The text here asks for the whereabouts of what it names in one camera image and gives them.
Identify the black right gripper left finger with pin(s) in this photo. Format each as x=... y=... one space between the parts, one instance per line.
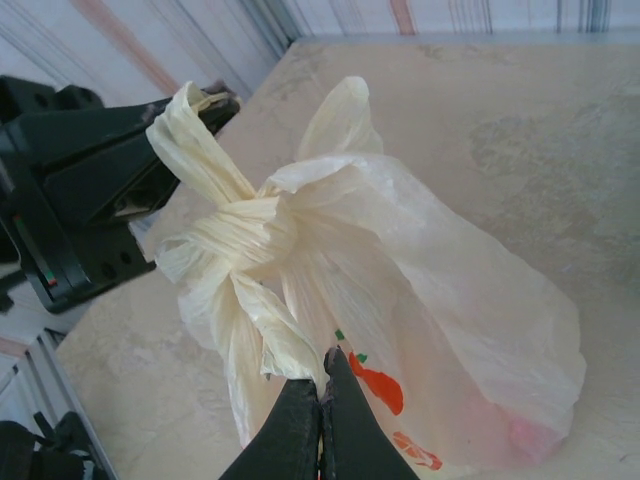
x=280 y=440

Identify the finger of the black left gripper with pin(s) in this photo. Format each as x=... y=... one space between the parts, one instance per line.
x=115 y=185
x=90 y=127

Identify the cream orange-print plastic bag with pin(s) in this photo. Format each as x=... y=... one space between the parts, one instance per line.
x=450 y=300

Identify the aluminium frame rail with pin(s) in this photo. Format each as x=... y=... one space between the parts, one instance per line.
x=270 y=65

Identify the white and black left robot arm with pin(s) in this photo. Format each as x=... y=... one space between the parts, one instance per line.
x=30 y=450

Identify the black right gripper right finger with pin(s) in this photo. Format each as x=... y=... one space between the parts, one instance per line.
x=360 y=445

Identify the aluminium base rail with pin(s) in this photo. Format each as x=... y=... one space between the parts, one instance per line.
x=55 y=380

